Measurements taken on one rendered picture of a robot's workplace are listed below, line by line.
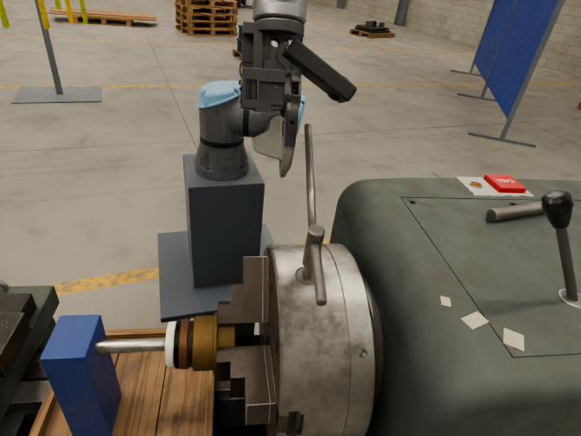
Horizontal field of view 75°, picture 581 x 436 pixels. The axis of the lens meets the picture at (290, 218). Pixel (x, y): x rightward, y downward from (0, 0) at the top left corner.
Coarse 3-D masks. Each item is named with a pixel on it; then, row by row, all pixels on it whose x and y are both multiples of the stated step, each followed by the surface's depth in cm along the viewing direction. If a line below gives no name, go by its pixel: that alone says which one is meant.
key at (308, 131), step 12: (312, 156) 59; (312, 168) 58; (312, 180) 56; (312, 192) 55; (312, 204) 53; (312, 216) 52; (312, 252) 47; (312, 264) 46; (324, 288) 42; (324, 300) 41
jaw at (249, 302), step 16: (256, 256) 61; (256, 272) 61; (240, 288) 60; (256, 288) 61; (224, 304) 60; (240, 304) 60; (256, 304) 61; (224, 320) 60; (240, 320) 60; (256, 320) 60
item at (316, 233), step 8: (312, 232) 47; (320, 232) 47; (312, 240) 48; (320, 240) 48; (304, 248) 50; (320, 248) 49; (304, 256) 50; (304, 264) 51; (304, 272) 52; (312, 272) 52
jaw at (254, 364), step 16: (224, 352) 57; (240, 352) 57; (256, 352) 57; (224, 368) 55; (240, 368) 54; (256, 368) 54; (240, 384) 53; (256, 384) 52; (272, 384) 52; (256, 400) 49; (272, 400) 50; (256, 416) 50; (272, 416) 50; (288, 416) 49; (288, 432) 50
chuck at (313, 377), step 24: (288, 264) 54; (288, 288) 51; (312, 288) 52; (336, 288) 52; (288, 312) 49; (312, 312) 49; (336, 312) 50; (288, 336) 48; (312, 336) 48; (336, 336) 49; (288, 360) 47; (312, 360) 48; (336, 360) 48; (288, 384) 47; (312, 384) 47; (336, 384) 48; (288, 408) 47; (312, 408) 48; (336, 408) 49; (312, 432) 50; (336, 432) 50
